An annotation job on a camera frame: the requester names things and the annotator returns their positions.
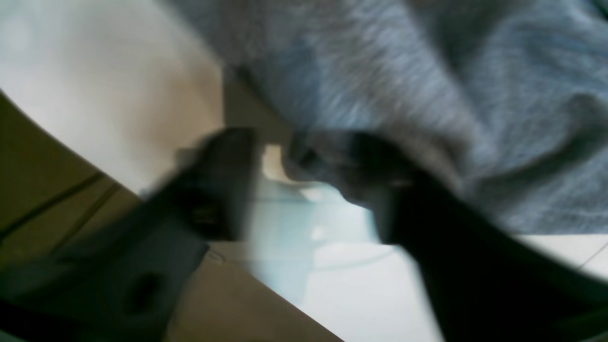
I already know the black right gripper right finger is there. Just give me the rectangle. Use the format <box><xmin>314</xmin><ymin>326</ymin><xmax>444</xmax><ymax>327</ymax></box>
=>
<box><xmin>289</xmin><ymin>131</ymin><xmax>608</xmax><ymax>342</ymax></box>

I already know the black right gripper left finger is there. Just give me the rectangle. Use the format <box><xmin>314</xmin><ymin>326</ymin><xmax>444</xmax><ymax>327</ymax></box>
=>
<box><xmin>138</xmin><ymin>127</ymin><xmax>258</xmax><ymax>242</ymax></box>

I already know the grey t-shirt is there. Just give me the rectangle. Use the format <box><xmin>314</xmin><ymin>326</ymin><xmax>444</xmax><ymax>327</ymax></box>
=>
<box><xmin>170</xmin><ymin>0</ymin><xmax>607</xmax><ymax>235</ymax></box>

